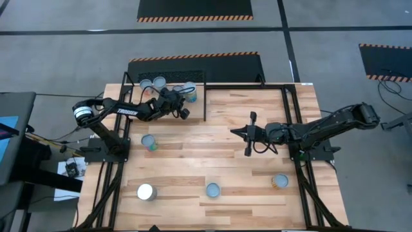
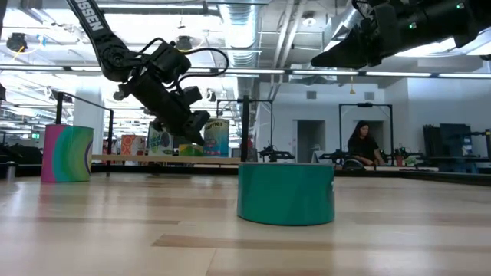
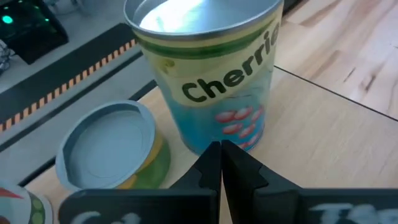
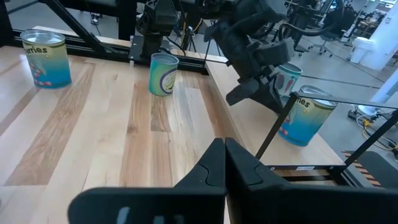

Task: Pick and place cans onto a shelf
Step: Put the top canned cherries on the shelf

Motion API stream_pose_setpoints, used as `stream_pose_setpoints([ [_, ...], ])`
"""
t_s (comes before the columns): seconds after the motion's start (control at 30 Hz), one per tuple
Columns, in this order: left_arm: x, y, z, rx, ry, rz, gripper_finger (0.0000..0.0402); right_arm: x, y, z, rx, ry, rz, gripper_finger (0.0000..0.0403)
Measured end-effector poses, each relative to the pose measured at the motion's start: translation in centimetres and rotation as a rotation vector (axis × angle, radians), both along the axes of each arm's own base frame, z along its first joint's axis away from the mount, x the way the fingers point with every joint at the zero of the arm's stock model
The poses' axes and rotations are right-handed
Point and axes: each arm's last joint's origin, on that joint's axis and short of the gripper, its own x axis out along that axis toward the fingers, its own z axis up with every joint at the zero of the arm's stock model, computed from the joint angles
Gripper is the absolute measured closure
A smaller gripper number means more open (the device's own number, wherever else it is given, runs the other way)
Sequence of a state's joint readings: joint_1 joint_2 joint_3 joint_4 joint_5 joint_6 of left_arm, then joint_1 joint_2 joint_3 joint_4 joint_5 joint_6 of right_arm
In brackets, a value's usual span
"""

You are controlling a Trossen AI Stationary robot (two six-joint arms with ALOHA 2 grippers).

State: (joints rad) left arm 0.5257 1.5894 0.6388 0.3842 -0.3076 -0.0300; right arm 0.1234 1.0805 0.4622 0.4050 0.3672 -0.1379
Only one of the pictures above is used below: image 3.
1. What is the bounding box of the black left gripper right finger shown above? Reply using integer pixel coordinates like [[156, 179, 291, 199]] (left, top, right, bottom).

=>
[[222, 139, 398, 224]]

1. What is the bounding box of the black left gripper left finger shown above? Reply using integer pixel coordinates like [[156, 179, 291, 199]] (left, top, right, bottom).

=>
[[58, 141, 222, 224]]

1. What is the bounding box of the yellow green short can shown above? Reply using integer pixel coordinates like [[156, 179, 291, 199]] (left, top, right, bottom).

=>
[[55, 100, 171, 191]]

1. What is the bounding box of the white Saucy label can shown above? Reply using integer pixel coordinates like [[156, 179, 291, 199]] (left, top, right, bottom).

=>
[[0, 179, 54, 224]]

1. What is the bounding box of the blue Cherries tall can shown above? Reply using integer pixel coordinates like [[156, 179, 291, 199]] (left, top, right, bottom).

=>
[[123, 0, 284, 156]]

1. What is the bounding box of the black striped-edge floor mat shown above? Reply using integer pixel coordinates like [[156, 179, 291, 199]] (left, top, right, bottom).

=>
[[0, 23, 139, 133]]

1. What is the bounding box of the black box with green lights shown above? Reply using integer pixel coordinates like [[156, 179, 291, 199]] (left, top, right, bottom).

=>
[[0, 0, 70, 65]]

